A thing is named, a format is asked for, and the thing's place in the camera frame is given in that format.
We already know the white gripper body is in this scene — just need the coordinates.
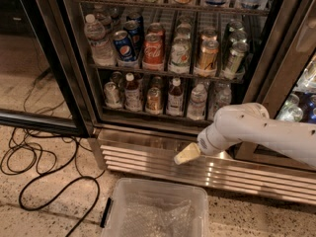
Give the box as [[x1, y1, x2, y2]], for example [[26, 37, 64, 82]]
[[197, 124, 230, 155]]

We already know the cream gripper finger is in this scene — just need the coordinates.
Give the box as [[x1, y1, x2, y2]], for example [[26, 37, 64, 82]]
[[174, 142, 200, 165]]

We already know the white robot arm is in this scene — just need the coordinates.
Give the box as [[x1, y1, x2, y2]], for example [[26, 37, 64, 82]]
[[174, 103, 316, 167]]

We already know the clear water bottle bottom shelf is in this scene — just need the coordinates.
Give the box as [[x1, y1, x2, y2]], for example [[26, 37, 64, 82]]
[[187, 84, 207, 120]]

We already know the brown tea bottle white cap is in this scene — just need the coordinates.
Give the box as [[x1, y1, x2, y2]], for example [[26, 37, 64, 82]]
[[166, 77, 184, 117]]

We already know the gold can bottom shelf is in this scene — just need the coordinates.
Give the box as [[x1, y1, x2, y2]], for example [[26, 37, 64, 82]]
[[145, 87, 162, 115]]

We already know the brown bottle white label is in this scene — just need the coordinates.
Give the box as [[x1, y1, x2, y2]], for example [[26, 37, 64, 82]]
[[124, 73, 142, 112]]

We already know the silver can bottom shelf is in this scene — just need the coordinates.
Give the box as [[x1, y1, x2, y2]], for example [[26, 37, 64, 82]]
[[104, 82, 122, 109]]

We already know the stainless steel fridge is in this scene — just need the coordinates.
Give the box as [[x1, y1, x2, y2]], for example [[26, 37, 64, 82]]
[[13, 0, 316, 206]]

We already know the large water bottle middle shelf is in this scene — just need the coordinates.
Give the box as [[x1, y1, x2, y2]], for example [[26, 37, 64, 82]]
[[84, 14, 116, 66]]

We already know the open glass fridge door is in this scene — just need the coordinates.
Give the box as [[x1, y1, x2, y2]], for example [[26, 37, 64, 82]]
[[0, 0, 91, 137]]

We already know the gold orange soda can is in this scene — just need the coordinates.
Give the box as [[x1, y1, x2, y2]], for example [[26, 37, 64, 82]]
[[194, 39, 219, 77]]

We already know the clear plastic storage bin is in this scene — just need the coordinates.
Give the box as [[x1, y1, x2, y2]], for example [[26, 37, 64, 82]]
[[101, 178, 208, 237]]

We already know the bubble wrap sheet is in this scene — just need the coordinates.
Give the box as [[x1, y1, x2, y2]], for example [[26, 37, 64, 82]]
[[119, 196, 194, 237]]

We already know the white green can right compartment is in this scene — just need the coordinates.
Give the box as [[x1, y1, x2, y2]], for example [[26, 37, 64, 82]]
[[276, 93, 303, 122]]

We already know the white green soda can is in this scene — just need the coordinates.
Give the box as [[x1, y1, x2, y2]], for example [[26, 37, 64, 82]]
[[168, 38, 191, 74]]

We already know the green silver soda can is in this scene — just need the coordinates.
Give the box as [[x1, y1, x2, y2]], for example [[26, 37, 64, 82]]
[[221, 41, 248, 80]]

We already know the red coca cola can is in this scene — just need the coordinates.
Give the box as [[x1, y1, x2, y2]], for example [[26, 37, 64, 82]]
[[142, 34, 164, 71]]

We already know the blue can right compartment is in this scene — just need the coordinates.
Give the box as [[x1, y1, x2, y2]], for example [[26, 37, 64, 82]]
[[307, 95, 316, 122]]

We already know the blue pepsi can front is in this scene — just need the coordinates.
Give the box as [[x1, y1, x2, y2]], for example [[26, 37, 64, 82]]
[[113, 30, 136, 62]]

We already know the blue pepsi can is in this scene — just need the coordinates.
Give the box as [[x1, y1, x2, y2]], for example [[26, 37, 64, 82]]
[[123, 20, 142, 52], [113, 30, 136, 62]]

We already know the blue pepsi can behind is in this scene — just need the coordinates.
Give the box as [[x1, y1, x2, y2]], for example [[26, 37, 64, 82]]
[[123, 20, 142, 52]]

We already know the black floor cable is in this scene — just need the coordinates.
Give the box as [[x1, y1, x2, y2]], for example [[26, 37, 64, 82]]
[[0, 66, 106, 237]]

